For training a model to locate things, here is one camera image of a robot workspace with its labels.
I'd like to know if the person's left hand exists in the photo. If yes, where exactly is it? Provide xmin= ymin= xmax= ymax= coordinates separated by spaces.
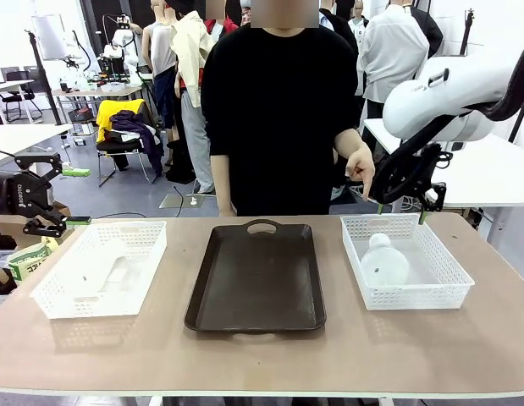
xmin=345 ymin=142 xmax=377 ymax=202

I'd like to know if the person's left forearm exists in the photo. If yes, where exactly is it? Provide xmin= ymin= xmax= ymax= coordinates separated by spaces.
xmin=333 ymin=128 xmax=369 ymax=160

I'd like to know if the dark brown serving tray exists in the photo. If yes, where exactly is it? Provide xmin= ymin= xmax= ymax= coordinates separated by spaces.
xmin=184 ymin=218 xmax=328 ymax=337

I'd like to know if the dark purple garment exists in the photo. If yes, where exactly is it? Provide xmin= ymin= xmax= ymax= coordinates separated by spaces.
xmin=110 ymin=109 xmax=165 ymax=177

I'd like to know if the white side table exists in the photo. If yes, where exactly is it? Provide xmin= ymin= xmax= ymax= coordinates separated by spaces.
xmin=0 ymin=123 xmax=74 ymax=169

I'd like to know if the slim black camera tripod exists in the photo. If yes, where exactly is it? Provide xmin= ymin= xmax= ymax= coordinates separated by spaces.
xmin=458 ymin=8 xmax=477 ymax=57

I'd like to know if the person in black shirt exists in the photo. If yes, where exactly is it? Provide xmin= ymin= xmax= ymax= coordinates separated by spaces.
xmin=201 ymin=23 xmax=364 ymax=217

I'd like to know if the black corrugated cable hose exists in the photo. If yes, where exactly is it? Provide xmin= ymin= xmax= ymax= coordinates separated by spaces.
xmin=369 ymin=40 xmax=524 ymax=206

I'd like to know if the translucent white conical flask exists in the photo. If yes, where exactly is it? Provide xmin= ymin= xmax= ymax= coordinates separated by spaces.
xmin=360 ymin=233 xmax=411 ymax=287

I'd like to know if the person's right forearm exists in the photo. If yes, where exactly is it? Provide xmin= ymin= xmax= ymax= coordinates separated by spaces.
xmin=210 ymin=154 xmax=238 ymax=209

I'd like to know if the yellow cloth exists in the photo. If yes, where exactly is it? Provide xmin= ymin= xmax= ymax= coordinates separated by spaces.
xmin=95 ymin=99 xmax=147 ymax=144

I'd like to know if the black office chair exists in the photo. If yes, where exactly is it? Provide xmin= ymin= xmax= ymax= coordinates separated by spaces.
xmin=0 ymin=66 xmax=43 ymax=124

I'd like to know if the mannequin in white shirt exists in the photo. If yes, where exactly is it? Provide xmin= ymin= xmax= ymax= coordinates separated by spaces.
xmin=356 ymin=0 xmax=430 ymax=103

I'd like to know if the large white table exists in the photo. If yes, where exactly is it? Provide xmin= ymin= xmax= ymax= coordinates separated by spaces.
xmin=362 ymin=117 xmax=524 ymax=209

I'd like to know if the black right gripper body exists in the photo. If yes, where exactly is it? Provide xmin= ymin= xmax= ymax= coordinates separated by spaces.
xmin=390 ymin=142 xmax=444 ymax=195

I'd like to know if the black tripod stand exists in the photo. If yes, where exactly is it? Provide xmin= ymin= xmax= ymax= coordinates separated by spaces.
xmin=24 ymin=29 xmax=63 ymax=126

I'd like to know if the cluttered wooden work table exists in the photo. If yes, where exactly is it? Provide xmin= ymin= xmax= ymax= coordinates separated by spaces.
xmin=52 ymin=71 xmax=144 ymax=102

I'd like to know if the white perforated plastic basket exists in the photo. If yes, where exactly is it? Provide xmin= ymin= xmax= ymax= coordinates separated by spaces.
xmin=339 ymin=213 xmax=476 ymax=311

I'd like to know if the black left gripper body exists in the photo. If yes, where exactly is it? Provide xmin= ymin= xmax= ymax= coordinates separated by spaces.
xmin=3 ymin=170 xmax=56 ymax=217

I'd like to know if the black metal frame chair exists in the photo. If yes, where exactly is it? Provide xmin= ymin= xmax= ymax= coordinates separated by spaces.
xmin=96 ymin=137 xmax=162 ymax=188

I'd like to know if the mannequin in white tank top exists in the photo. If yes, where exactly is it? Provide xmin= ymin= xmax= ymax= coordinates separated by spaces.
xmin=141 ymin=0 xmax=179 ymax=167

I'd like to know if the green and white paper bag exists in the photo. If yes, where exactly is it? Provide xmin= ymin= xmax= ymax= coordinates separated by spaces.
xmin=7 ymin=235 xmax=62 ymax=283

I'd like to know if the white basket holding cylinder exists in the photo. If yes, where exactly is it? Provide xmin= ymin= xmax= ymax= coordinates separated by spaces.
xmin=29 ymin=220 xmax=168 ymax=320

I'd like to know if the grey floor outlet plate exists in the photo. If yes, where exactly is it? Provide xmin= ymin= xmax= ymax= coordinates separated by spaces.
xmin=159 ymin=192 xmax=206 ymax=211

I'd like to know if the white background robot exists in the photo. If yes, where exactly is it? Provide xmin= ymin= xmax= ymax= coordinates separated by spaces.
xmin=102 ymin=14 xmax=141 ymax=84

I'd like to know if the white reflector panel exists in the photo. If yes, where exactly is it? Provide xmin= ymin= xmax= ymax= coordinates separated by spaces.
xmin=31 ymin=14 xmax=70 ymax=61

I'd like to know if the cardboard box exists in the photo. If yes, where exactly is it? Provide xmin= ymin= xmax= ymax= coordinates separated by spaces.
xmin=0 ymin=201 xmax=72 ymax=251

